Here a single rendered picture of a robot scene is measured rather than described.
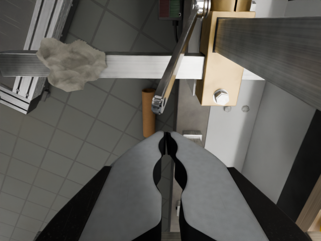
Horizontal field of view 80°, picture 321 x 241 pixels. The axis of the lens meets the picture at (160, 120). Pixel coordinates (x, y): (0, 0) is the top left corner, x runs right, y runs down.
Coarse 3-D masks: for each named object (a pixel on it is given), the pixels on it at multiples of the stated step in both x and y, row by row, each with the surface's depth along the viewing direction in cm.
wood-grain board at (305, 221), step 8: (320, 176) 32; (320, 184) 32; (312, 192) 34; (320, 192) 32; (312, 200) 34; (320, 200) 32; (304, 208) 36; (312, 208) 34; (320, 208) 32; (304, 216) 36; (312, 216) 34; (320, 216) 33; (304, 224) 36; (312, 224) 34; (320, 224) 34
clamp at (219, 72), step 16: (224, 0) 21; (240, 0) 21; (208, 16) 23; (224, 16) 22; (240, 16) 22; (208, 32) 23; (208, 48) 23; (208, 64) 24; (224, 64) 24; (208, 80) 25; (224, 80) 25; (240, 80) 25; (208, 96) 26
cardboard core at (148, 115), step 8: (144, 96) 110; (152, 96) 110; (144, 104) 113; (144, 112) 115; (152, 112) 115; (144, 120) 118; (152, 120) 118; (144, 128) 121; (152, 128) 120; (144, 136) 124
